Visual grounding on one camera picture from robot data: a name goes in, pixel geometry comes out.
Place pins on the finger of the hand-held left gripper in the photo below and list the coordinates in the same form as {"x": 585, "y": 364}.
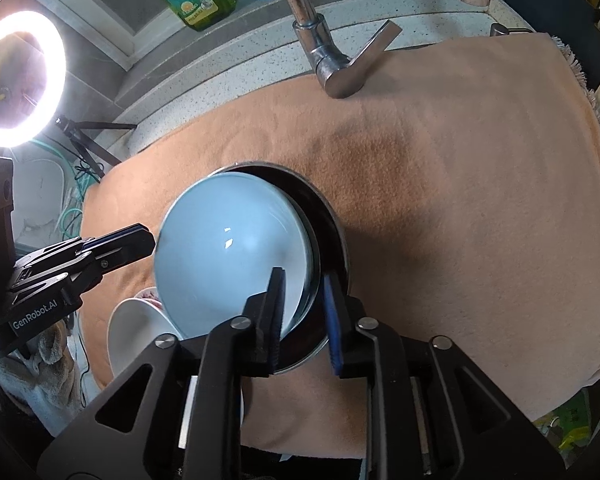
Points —
{"x": 130, "y": 250}
{"x": 115, "y": 234}

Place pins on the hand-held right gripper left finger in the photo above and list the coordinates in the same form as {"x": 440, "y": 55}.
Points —
{"x": 275, "y": 320}

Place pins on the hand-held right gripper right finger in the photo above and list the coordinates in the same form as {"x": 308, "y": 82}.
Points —
{"x": 332, "y": 325}

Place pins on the floral deep plate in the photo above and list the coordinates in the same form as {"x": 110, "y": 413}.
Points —
{"x": 150, "y": 295}

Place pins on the large steel bowl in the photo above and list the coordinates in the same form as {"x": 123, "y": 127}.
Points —
{"x": 332, "y": 240}

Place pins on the oval white plate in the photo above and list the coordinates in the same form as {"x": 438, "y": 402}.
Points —
{"x": 135, "y": 335}

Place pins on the light blue bowl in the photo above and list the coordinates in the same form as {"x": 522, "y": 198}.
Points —
{"x": 215, "y": 240}

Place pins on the black tripod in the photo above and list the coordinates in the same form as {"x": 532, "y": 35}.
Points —
{"x": 87, "y": 142}

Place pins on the tan cloth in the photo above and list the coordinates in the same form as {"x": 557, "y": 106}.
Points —
{"x": 455, "y": 210}

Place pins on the grey induction cooktop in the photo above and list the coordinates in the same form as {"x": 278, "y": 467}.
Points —
{"x": 105, "y": 10}

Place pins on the green printed packet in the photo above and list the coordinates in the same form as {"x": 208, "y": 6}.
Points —
{"x": 572, "y": 420}

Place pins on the chrome faucet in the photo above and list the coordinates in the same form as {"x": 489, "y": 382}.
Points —
{"x": 310, "y": 30}

